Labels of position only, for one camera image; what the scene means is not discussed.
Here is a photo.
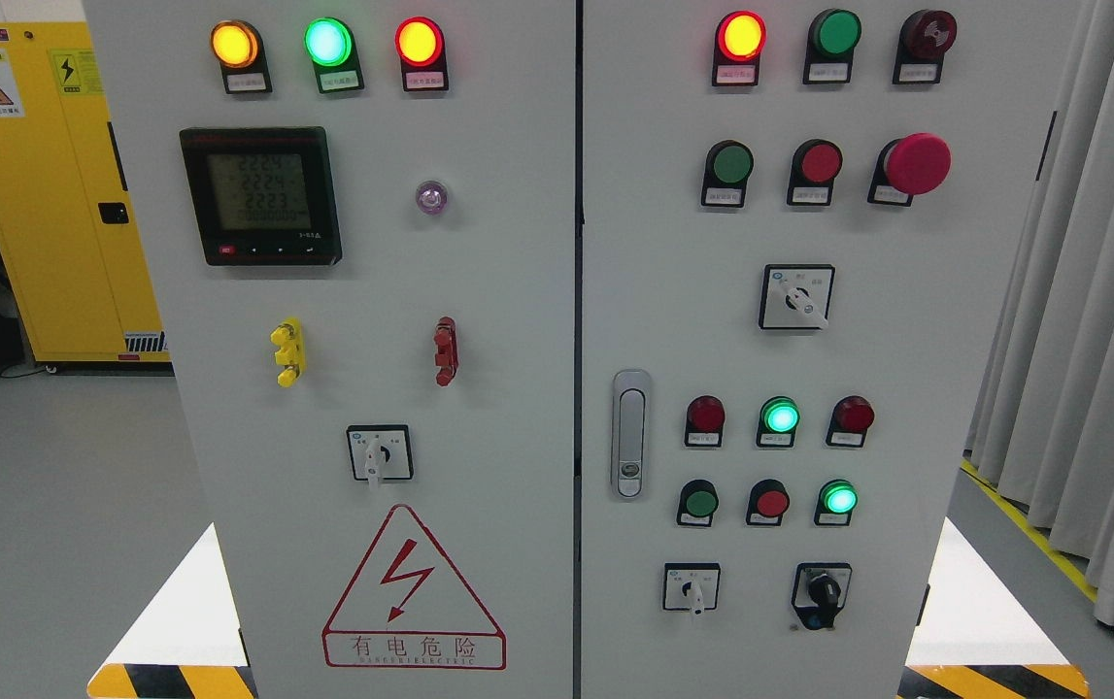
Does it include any red push button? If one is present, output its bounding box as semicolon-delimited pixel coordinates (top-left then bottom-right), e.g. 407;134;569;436
786;139;842;207
746;479;791;527

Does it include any dark red lamp middle right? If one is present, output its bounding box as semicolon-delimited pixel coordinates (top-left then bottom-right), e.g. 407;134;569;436
825;395;876;449

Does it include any red electric danger sign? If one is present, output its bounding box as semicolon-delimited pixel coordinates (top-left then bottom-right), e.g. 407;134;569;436
321;504;507;671

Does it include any red indicator lamp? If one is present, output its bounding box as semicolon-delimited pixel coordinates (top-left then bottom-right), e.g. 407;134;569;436
711;10;768;87
395;17;450;93

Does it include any right grey cabinet door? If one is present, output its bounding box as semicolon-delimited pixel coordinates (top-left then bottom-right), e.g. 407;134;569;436
580;1;1086;698

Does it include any dark red buzzer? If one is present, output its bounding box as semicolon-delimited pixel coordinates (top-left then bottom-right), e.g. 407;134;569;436
893;9;958;85

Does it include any yellow safety storage cabinet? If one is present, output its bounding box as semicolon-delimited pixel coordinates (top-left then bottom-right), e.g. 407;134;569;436
0;22;170;365

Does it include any white rotary switch lower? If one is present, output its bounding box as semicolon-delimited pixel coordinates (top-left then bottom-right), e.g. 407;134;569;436
661;562;722;617

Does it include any left grey cabinet door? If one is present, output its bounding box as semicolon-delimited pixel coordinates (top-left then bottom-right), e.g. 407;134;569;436
84;1;578;698

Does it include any dark red lamp middle left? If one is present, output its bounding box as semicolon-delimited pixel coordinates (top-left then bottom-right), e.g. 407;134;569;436
684;395;726;449

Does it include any yellow terminal block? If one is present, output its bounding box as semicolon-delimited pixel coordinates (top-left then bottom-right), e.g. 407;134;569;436
271;315;307;388

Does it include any green push button upper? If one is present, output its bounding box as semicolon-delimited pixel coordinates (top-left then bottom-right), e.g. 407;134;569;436
700;139;755;208

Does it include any white rotary switch door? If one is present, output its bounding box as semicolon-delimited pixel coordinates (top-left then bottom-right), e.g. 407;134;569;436
345;424;416;487

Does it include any green indicator lamp top left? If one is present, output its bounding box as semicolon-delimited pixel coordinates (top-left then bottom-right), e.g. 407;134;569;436
304;17;364;94

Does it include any red push button lower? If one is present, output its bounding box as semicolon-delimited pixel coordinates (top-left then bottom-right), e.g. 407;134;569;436
746;479;791;527

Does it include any dark red lamp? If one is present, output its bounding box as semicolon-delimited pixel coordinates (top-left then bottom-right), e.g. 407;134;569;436
825;395;876;449
684;395;726;449

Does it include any grey cabinet door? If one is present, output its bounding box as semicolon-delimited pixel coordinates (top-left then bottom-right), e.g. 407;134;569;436
580;1;1086;698
84;1;578;698

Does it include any red terminal block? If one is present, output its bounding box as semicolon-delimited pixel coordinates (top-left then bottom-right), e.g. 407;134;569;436
433;315;459;386

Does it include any lit green lamp middle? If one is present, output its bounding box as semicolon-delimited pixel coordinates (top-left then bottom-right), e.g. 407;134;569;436
756;395;801;449

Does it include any black knob selector switch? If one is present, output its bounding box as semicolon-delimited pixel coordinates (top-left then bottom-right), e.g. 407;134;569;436
791;562;853;631

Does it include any orange indicator lamp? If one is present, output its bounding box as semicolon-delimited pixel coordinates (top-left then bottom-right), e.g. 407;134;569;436
211;19;272;96

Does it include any lit green button lower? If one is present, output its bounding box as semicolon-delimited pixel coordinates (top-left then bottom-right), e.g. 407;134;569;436
813;479;859;527

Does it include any dark green indicator lamp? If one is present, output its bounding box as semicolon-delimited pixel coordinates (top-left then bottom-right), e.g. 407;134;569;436
802;8;862;85

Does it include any white rotary selector switch upper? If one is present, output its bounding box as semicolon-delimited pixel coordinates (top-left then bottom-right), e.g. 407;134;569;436
758;264;836;331

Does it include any grey curtain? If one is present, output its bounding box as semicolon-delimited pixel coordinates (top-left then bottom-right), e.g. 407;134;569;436
970;1;1114;633

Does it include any small clear light bulb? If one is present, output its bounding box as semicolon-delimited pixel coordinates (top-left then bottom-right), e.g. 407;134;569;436
416;179;451;216

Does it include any black digital power meter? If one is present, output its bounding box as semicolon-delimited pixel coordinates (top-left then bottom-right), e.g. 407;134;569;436
180;125;342;266

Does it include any red push button upper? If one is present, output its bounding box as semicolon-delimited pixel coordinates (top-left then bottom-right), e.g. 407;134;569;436
786;139;842;207

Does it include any red indicator lamp top right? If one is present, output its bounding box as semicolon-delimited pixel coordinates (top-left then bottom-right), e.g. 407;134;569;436
711;10;768;87

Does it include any green push button lower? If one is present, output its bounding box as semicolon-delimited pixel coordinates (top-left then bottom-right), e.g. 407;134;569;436
675;479;720;528

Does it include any silver door lock handle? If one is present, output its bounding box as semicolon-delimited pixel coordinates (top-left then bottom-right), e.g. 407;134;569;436
610;370;653;499

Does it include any red emergency stop button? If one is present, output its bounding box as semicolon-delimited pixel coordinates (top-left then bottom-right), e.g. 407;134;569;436
866;132;952;207

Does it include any green push button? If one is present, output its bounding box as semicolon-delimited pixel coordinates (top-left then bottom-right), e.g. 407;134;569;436
675;479;720;528
700;139;755;208

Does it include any red indicator lamp top left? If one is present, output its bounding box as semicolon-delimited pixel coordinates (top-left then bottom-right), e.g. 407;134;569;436
395;17;450;93

